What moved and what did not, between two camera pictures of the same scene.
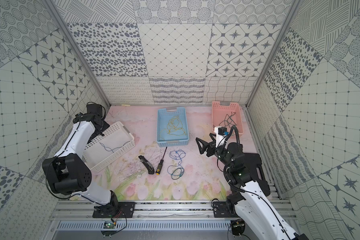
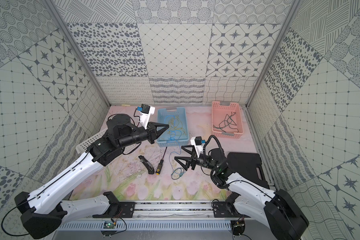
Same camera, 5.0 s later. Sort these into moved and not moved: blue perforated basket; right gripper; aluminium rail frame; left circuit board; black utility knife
Moved: right gripper
Not moved: aluminium rail frame; black utility knife; left circuit board; blue perforated basket
